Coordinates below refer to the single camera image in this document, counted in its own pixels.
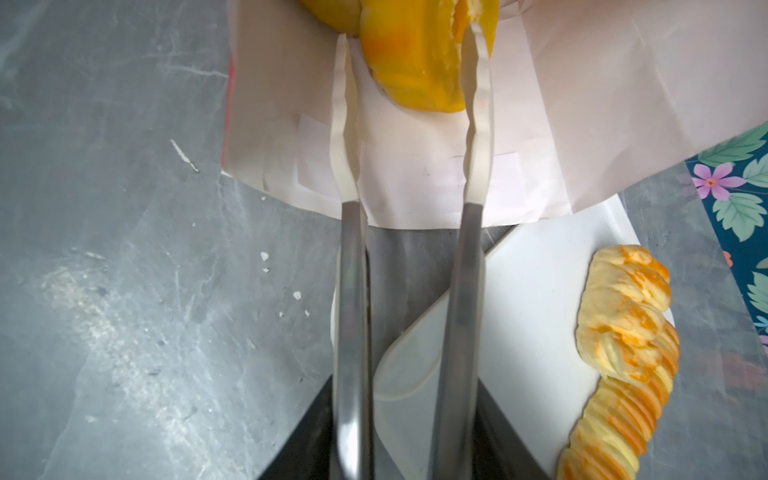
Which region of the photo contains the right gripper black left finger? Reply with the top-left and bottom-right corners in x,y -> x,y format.
329,34 -> 374,479

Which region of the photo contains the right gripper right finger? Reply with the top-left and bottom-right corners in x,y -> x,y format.
428,23 -> 494,479

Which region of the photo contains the long fake bread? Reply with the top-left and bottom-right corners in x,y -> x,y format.
556,245 -> 680,479

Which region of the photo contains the red white paper bag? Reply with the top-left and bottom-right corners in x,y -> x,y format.
222,1 -> 767,230

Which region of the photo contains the yellow oval fake bread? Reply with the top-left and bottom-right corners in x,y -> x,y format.
303,0 -> 501,113

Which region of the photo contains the white rectangular tray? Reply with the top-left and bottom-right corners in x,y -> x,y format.
373,197 -> 638,479

